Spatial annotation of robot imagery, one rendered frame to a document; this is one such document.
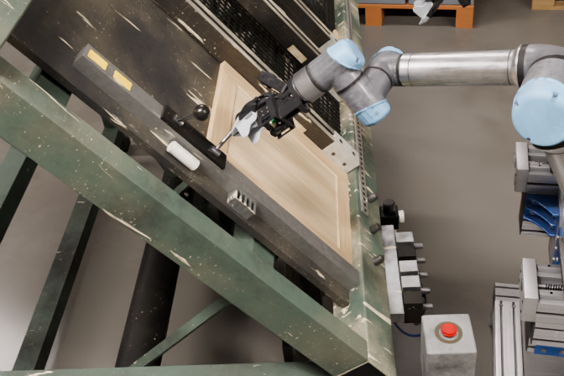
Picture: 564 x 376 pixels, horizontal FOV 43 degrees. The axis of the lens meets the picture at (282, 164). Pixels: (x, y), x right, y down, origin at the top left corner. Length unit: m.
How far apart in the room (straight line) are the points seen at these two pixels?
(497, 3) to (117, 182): 4.17
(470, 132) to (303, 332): 2.48
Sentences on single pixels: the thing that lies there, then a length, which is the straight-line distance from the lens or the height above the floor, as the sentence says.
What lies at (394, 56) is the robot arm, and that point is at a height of 1.55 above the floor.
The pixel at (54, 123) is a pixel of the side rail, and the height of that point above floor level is 1.66.
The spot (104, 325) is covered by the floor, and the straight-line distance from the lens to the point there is 3.29.
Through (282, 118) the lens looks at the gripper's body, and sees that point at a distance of 1.61.
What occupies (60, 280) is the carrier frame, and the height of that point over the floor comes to 0.18.
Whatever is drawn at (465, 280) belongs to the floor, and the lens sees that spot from 3.25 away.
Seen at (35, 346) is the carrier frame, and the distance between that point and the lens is 3.08.
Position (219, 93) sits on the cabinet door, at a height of 1.34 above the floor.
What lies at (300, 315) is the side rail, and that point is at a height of 1.09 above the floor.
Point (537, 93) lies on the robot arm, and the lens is 1.42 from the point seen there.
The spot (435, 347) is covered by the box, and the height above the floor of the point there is 0.93.
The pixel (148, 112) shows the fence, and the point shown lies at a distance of 1.66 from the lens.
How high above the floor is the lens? 2.40
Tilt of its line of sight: 39 degrees down
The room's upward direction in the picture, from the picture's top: 7 degrees counter-clockwise
